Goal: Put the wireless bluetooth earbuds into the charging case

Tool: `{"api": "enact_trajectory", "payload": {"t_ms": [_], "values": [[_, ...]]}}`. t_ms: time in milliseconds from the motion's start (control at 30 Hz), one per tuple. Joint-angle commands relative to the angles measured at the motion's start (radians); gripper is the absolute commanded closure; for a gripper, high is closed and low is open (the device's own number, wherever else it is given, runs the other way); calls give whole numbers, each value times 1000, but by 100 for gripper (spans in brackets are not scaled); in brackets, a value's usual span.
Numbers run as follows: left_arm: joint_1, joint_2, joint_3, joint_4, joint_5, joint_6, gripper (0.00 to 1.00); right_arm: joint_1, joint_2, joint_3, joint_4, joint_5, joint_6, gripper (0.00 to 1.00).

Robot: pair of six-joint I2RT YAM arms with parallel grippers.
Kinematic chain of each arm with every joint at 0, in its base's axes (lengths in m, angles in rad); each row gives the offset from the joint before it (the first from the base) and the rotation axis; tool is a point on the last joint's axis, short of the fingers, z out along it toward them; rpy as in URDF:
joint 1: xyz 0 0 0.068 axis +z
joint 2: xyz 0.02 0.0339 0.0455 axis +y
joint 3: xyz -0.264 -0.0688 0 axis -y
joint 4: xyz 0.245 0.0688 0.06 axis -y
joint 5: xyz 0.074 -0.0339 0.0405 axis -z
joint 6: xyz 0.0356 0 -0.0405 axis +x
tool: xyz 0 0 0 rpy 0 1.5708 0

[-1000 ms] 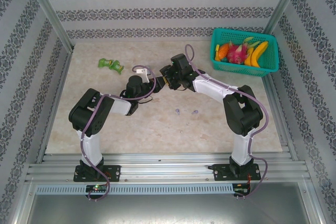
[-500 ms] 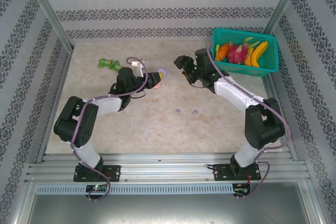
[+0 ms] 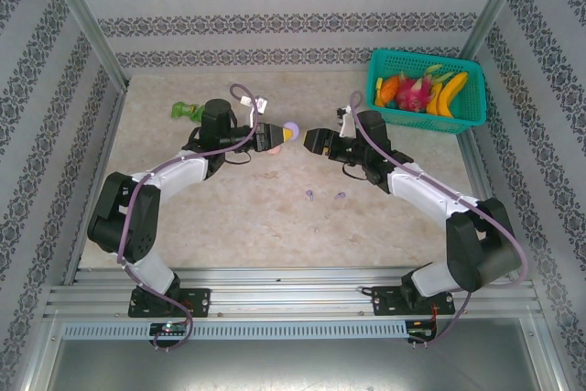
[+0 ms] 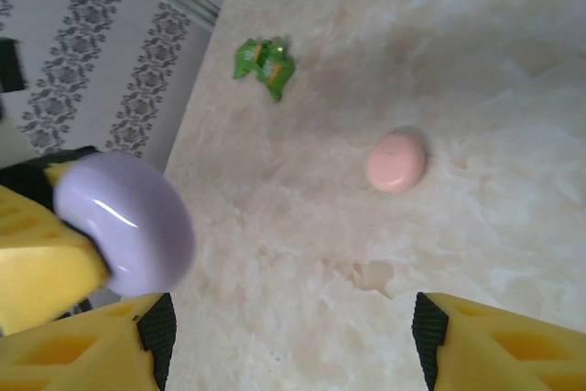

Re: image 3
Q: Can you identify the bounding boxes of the aluminium frame post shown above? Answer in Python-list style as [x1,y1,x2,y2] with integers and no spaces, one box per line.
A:
[38,0,130,90]
[459,0,536,62]

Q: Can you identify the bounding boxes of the wrist thin black cable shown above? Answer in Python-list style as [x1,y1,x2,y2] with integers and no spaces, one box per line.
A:
[342,162,370,182]
[223,152,255,167]

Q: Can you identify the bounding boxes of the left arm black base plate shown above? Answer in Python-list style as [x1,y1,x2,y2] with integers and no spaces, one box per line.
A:
[127,288,212,319]

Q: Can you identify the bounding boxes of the yellow toy banana bunch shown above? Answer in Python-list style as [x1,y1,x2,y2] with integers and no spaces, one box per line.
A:
[425,71,471,118]

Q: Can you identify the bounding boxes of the grey slotted cable duct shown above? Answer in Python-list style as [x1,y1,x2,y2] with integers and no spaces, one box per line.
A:
[61,320,408,341]

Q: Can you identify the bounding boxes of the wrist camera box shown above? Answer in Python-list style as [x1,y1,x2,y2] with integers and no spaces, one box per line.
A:
[336,105,358,138]
[237,94,269,127]

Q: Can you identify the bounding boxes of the pink toy dragon fruit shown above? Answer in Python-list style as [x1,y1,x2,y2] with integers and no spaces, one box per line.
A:
[394,71,436,113]

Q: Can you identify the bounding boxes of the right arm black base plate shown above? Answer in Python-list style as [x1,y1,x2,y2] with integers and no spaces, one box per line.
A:
[370,285,457,318]

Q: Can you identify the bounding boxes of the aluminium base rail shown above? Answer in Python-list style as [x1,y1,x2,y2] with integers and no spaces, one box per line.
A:
[43,266,537,319]

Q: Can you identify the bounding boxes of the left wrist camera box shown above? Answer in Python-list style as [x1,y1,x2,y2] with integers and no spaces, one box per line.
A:
[237,94,269,127]

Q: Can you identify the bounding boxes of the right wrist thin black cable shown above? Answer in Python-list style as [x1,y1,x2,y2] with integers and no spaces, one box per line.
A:
[342,162,370,182]

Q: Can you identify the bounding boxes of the orange toy fruit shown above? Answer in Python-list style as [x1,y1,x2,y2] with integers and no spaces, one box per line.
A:
[379,77,402,105]

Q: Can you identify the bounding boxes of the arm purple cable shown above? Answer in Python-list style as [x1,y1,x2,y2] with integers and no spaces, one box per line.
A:
[350,91,528,351]
[116,83,260,353]

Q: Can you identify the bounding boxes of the grey metal panel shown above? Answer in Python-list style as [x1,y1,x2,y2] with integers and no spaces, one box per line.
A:
[27,338,564,391]

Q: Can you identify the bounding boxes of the teal plastic mesh basket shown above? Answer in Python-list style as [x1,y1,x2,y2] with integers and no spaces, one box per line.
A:
[365,48,487,136]

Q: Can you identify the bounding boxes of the left wrist thin black cable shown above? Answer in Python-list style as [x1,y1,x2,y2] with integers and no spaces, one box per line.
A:
[223,152,255,167]

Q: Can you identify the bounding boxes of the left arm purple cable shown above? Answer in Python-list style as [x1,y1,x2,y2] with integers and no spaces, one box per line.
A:
[116,83,260,353]

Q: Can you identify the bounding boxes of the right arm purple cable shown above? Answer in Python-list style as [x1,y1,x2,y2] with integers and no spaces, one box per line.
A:
[350,91,528,351]

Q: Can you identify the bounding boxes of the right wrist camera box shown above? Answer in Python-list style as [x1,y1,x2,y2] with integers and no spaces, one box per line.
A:
[336,105,358,138]

